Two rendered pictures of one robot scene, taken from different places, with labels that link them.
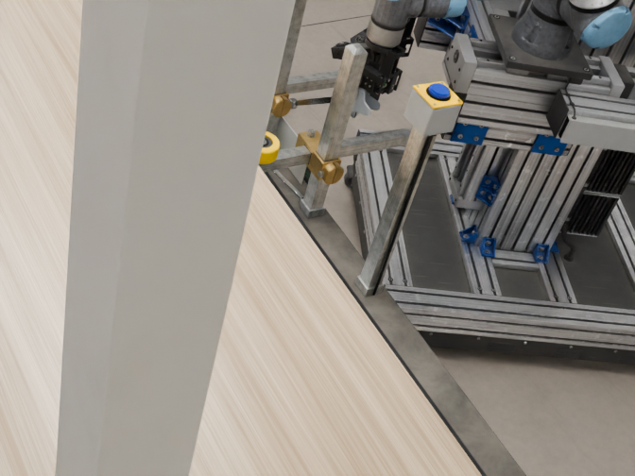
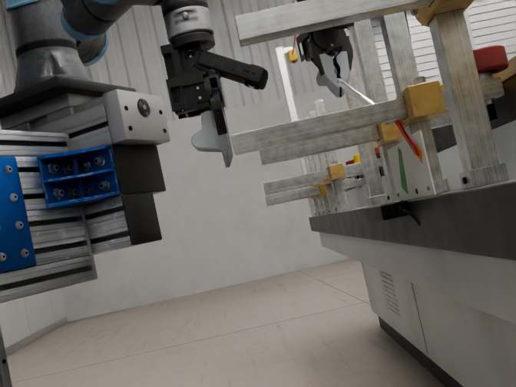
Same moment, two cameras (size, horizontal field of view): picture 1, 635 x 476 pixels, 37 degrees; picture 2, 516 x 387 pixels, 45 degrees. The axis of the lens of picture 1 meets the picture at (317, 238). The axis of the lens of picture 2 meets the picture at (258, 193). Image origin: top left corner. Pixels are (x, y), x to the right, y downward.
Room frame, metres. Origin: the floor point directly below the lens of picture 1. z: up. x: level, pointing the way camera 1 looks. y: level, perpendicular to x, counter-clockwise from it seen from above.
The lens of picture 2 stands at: (2.87, 0.67, 0.71)
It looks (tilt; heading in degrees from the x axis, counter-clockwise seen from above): 3 degrees up; 221
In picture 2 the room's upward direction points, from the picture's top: 12 degrees counter-clockwise
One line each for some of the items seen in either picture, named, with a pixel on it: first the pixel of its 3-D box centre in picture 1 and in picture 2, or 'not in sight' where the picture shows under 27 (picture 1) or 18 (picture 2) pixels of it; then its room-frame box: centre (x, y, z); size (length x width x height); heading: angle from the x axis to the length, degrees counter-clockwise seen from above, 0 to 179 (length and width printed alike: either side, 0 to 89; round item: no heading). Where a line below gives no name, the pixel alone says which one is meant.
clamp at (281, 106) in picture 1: (268, 93); (418, 106); (1.92, 0.21, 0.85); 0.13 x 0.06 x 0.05; 41
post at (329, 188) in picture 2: not in sight; (325, 168); (0.77, -0.78, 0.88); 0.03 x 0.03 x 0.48; 41
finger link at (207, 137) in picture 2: not in sight; (210, 140); (2.17, -0.02, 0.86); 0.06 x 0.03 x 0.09; 131
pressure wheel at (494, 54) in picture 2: not in sight; (485, 84); (1.87, 0.31, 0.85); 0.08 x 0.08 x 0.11
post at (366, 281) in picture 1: (396, 212); (358, 116); (1.52, -0.14, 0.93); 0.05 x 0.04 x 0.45; 41
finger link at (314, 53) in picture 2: not in sight; (321, 54); (1.83, -0.01, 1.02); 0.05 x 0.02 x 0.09; 151
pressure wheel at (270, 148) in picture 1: (257, 160); not in sight; (1.65, 0.17, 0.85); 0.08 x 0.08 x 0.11
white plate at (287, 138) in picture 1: (281, 135); (407, 170); (1.90, 0.16, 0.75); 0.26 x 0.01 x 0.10; 41
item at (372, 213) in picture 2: not in sight; (390, 216); (1.89, 0.10, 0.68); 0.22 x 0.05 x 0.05; 41
